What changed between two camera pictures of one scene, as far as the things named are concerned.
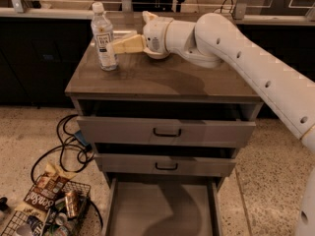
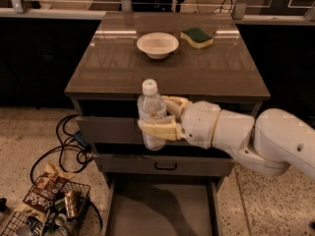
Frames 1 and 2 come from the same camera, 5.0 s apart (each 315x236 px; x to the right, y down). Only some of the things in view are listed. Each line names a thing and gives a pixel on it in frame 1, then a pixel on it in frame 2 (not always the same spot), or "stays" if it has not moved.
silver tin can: x=61 y=218 stays
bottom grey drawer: x=162 y=206 stays
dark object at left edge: x=3 y=204 stays
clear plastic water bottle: x=102 y=29 -> x=151 y=106
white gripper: x=156 y=36 -> x=199 y=123
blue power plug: x=81 y=139 stays
